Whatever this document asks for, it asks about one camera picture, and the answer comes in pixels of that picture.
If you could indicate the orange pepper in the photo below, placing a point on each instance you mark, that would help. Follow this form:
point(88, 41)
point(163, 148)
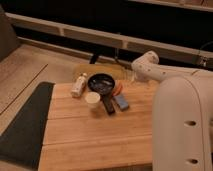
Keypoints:
point(117, 90)

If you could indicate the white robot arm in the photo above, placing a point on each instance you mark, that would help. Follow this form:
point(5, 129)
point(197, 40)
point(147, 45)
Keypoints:
point(182, 115)

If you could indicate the black frying pan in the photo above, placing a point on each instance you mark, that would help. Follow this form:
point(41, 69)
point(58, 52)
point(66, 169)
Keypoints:
point(103, 84)

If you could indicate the yellow-green cloth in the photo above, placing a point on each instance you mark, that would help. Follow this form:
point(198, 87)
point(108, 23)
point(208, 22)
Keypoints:
point(116, 71)

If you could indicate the white cup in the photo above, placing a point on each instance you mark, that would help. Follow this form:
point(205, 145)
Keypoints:
point(92, 100)

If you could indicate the white bottle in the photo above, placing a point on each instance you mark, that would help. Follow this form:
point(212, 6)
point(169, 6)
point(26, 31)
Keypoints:
point(79, 85)

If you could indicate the wooden table top board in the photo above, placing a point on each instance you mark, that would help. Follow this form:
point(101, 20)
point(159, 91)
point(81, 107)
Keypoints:
point(79, 139)

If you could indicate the black floor mat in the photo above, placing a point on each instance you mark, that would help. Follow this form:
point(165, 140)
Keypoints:
point(22, 140)

